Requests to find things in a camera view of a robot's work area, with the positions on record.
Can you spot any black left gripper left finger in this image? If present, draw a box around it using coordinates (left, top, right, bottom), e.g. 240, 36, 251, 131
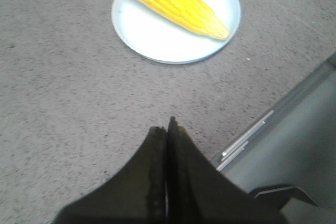
54, 127, 167, 223

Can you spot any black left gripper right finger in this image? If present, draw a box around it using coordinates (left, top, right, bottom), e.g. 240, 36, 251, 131
166, 117, 287, 223

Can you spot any yellow corn cob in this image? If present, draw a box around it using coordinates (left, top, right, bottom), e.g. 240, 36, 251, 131
138, 0, 230, 40

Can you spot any white round plate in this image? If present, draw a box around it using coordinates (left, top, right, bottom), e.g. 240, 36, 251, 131
111, 0, 241, 65

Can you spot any silver metal rail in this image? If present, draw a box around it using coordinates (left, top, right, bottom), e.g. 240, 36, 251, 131
216, 110, 274, 172

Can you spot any black angular bracket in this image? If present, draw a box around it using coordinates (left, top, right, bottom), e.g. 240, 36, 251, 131
249, 184, 317, 210

